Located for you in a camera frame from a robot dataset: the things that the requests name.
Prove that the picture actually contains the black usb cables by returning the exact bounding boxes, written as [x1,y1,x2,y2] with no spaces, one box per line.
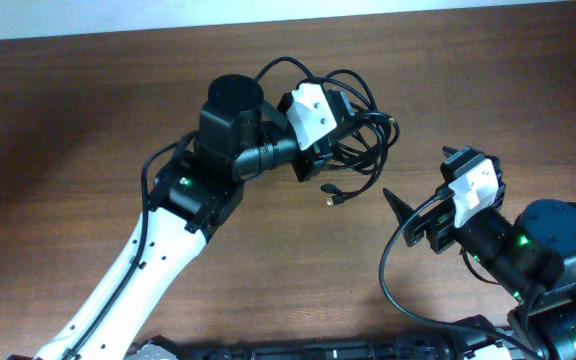
[312,68,401,207]

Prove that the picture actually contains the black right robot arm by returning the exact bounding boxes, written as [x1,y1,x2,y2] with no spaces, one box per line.
[383,147,576,359]

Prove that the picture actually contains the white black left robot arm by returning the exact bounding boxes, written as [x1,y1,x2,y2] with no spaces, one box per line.
[35,74,353,359]

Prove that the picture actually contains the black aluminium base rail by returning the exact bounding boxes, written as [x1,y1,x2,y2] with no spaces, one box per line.
[125,328,525,360]

